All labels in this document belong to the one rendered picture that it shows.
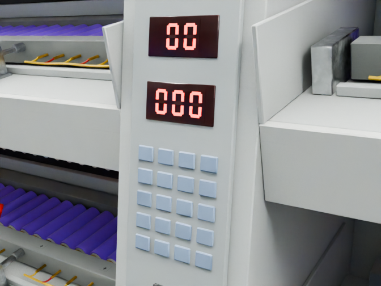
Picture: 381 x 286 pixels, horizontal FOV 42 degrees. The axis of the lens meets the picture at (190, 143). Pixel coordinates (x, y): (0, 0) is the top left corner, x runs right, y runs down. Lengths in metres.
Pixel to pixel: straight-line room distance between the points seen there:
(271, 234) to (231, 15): 0.12
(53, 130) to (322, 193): 0.20
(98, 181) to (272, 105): 0.34
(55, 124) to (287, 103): 0.16
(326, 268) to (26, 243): 0.28
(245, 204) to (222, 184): 0.02
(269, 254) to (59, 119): 0.17
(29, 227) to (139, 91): 0.29
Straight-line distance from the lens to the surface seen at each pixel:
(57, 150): 0.37
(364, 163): 0.24
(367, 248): 0.46
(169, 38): 0.28
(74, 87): 0.38
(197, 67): 0.27
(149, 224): 0.30
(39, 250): 0.50
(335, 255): 0.41
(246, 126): 0.26
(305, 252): 0.35
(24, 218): 0.57
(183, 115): 0.28
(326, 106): 0.28
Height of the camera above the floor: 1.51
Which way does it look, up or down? 8 degrees down
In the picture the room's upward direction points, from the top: 3 degrees clockwise
